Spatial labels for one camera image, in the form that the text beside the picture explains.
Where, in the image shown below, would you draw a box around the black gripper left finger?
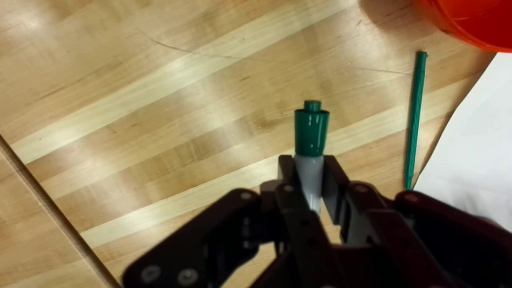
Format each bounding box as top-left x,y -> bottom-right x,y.
259,153 -> 328,253

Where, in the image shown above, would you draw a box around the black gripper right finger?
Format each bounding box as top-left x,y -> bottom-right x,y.
321,155 -> 397,245

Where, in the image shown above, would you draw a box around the white marker green cap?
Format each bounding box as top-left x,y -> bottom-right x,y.
293,97 -> 331,214

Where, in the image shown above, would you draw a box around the thin green pen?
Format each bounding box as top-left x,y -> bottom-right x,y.
401,49 -> 430,192

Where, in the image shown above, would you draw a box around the white paper sheets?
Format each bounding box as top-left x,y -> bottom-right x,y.
413,51 -> 512,232

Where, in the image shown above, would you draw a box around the red bowl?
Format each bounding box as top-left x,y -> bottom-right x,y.
414,0 -> 512,54

